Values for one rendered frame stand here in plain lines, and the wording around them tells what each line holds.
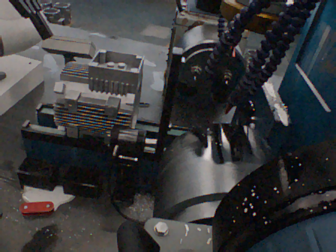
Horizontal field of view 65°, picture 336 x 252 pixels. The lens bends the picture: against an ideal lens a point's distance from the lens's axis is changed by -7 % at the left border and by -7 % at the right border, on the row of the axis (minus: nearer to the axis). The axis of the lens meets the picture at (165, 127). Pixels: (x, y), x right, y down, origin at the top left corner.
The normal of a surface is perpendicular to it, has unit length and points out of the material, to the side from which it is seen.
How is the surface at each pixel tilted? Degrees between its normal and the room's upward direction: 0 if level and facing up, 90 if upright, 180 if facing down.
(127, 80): 90
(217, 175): 21
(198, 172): 32
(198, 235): 0
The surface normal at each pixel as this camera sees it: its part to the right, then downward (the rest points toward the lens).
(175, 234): 0.15, -0.78
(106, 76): -0.07, 0.61
